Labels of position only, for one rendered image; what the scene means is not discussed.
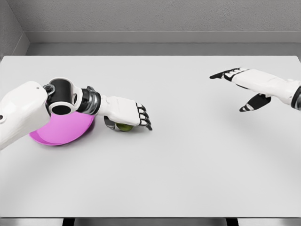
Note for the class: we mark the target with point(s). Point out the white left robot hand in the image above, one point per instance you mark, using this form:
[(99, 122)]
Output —
[(125, 110)]

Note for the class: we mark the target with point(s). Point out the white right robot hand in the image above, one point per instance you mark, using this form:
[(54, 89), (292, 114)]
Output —
[(254, 81)]

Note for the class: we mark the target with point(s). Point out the green apple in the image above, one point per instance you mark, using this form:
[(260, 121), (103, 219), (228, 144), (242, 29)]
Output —
[(124, 127)]

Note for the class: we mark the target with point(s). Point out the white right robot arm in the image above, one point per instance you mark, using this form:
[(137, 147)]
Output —
[(292, 93)]

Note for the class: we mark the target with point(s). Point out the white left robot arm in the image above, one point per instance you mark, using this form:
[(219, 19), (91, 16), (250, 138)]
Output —
[(21, 110)]

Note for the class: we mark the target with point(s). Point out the pink plate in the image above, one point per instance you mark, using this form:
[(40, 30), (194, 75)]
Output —
[(63, 130)]

